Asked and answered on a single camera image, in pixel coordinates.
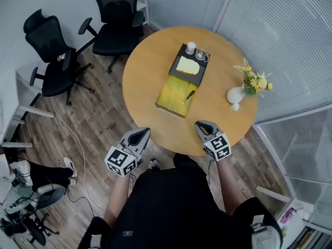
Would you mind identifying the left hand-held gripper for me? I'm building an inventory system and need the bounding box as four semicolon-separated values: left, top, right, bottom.
104;127;151;177

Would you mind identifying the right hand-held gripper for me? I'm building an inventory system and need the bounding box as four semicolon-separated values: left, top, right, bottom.
195;120;232;162

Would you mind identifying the knife with black handle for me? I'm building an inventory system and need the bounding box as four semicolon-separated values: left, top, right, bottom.
183;90;196;104

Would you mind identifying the yellow and black tray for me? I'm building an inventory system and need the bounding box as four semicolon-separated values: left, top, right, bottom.
155;43;211;118

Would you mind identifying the person's right forearm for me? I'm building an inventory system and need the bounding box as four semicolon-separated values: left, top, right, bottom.
214;159;248;216

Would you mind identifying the person's left forearm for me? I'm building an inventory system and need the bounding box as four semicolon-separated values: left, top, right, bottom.
103;174;131;228

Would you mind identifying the person's right leg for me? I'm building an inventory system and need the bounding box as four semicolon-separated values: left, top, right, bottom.
173;153;207;171

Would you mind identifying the white vase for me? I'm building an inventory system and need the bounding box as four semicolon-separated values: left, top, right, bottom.
226;86;245;105

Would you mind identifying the round wooden table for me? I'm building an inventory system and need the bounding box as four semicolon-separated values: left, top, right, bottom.
121;26;259;157

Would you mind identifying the slice of bread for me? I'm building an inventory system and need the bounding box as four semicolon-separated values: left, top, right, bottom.
175;56;200;75

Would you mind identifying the yellow flower bouquet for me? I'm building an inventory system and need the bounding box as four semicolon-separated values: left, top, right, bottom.
232;58;274;98

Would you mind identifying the person's black shirt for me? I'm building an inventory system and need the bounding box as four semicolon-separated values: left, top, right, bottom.
84;164;284;249

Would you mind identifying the clear glass cup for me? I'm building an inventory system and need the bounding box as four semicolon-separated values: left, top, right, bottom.
195;48;210;63

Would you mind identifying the clear bottle white cap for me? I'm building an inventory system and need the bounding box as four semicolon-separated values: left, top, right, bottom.
185;41;197;56

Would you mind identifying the white metal bar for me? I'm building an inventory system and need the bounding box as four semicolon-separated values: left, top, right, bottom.
256;185;293;203

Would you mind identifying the grey armrest office chair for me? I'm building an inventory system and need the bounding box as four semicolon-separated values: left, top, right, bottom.
0;183;67;246

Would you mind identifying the black mesh office chair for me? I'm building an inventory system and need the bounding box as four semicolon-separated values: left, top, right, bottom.
78;0;146;74
23;8;95;106

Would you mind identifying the glass partition with white blinds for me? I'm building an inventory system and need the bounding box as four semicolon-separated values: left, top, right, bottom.
146;0;332;217

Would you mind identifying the white desk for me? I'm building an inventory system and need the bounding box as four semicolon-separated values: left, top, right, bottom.
0;70;56;149

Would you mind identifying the pink printed paper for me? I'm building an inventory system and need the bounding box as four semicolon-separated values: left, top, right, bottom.
281;207;297;224

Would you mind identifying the white metal shelf rack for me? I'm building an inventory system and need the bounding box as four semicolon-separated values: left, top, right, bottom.
136;0;150;27

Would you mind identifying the white bookshelf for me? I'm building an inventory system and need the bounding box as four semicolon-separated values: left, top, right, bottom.
277;203;332;249

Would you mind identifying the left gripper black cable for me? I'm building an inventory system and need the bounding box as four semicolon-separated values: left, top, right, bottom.
129;162;143;189

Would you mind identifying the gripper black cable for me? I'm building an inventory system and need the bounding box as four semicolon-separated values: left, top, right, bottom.
206;159;217;188
129;162;143;189

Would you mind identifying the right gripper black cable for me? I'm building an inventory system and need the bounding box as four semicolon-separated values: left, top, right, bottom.
206;159;217;188

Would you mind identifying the white floor cable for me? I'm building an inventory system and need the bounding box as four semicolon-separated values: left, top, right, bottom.
51;97;106;212

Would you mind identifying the white shoulder strap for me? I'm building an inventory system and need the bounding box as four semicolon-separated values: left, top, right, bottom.
89;234;102;249
251;215;283;249

